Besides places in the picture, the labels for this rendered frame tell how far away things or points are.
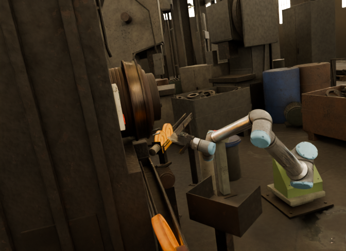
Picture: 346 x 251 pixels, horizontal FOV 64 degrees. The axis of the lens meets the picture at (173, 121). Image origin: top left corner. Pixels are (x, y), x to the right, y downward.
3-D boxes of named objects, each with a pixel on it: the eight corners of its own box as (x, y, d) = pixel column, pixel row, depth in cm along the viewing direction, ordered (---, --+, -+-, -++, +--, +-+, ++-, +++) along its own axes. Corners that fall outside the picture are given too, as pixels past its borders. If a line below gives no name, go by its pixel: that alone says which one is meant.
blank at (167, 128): (160, 127, 223) (164, 127, 222) (167, 120, 237) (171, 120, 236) (164, 144, 228) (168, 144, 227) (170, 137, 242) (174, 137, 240)
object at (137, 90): (142, 150, 141) (125, 58, 131) (134, 130, 186) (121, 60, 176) (154, 148, 143) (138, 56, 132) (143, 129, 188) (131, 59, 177)
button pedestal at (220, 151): (222, 200, 250) (214, 136, 236) (212, 190, 273) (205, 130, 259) (238, 196, 253) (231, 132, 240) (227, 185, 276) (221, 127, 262)
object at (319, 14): (307, 95, 652) (304, 7, 608) (336, 99, 577) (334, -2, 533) (285, 101, 634) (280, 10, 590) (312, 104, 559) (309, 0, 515)
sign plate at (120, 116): (120, 130, 113) (111, 87, 109) (118, 119, 138) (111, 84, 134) (126, 129, 114) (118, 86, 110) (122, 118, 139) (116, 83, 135)
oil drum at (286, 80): (278, 126, 450) (274, 71, 430) (259, 119, 507) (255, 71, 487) (309, 119, 461) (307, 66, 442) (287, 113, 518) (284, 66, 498)
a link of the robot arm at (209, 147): (212, 158, 206) (212, 151, 197) (196, 153, 210) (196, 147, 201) (216, 147, 210) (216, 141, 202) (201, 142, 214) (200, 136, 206)
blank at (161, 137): (152, 135, 210) (156, 135, 209) (160, 127, 224) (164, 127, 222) (156, 153, 215) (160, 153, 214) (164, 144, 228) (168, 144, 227)
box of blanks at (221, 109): (200, 151, 384) (192, 97, 367) (172, 140, 457) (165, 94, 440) (254, 133, 429) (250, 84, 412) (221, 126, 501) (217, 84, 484)
